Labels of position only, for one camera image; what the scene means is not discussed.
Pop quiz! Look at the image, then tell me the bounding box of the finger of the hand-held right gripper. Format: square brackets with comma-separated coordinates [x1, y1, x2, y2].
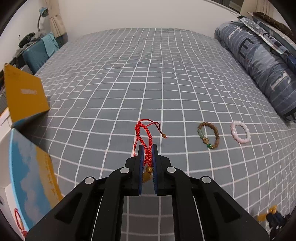
[265, 209, 291, 232]

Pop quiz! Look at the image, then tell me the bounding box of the teal desk lamp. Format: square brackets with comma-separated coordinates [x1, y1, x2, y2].
[37, 7, 50, 33]

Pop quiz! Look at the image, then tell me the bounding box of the grey checked bed sheet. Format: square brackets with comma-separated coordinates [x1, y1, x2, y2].
[30, 27, 296, 241]

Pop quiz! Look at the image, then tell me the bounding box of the yellow bead bracelet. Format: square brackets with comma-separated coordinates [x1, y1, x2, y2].
[258, 205, 278, 223]

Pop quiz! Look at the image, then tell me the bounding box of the teal suitcase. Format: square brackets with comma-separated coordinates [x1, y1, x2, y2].
[22, 32, 61, 75]

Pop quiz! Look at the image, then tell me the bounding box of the dark framed window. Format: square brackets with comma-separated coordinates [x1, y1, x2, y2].
[218, 0, 242, 13]

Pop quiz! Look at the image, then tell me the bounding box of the brown and green bead bracelet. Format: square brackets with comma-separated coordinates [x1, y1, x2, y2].
[197, 122, 219, 151]

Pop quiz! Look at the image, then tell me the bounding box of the folded blue patterned quilt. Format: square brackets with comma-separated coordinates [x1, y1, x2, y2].
[214, 20, 296, 121]

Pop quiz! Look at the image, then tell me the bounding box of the brown blanket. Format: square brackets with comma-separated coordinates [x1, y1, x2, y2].
[252, 11, 293, 36]

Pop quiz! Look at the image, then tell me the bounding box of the blue patterned pillow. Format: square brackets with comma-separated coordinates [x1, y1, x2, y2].
[238, 14, 296, 75]

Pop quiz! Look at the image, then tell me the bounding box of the red braided cord bracelet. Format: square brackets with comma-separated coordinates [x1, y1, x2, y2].
[133, 119, 168, 184]
[14, 208, 28, 238]

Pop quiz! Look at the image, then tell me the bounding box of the pink bead bracelet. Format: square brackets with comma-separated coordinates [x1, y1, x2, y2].
[230, 120, 251, 145]

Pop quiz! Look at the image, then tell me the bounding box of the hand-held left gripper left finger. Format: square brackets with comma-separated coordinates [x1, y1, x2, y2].
[25, 144, 145, 241]

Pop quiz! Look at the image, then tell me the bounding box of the beige curtain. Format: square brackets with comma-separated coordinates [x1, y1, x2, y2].
[239, 0, 271, 17]
[45, 0, 69, 45]

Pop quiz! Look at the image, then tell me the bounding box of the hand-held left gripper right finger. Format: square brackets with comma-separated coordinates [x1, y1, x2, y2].
[151, 144, 270, 241]

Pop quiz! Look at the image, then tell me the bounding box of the dark cloth pile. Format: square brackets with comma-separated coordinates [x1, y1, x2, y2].
[18, 32, 42, 47]

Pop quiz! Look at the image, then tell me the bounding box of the teal cloth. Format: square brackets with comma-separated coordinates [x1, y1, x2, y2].
[42, 33, 61, 56]

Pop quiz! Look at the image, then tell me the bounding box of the blue and yellow cardboard box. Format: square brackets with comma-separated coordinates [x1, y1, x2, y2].
[0, 63, 64, 240]

